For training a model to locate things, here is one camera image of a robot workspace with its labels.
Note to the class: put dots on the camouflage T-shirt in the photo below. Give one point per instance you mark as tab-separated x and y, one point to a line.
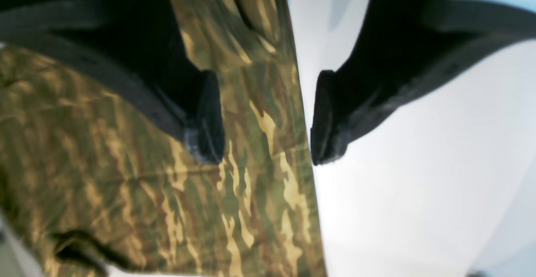
90	185

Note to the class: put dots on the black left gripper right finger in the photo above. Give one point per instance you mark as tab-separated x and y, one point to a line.
405	50

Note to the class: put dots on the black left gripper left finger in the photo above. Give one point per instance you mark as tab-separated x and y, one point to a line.
135	49

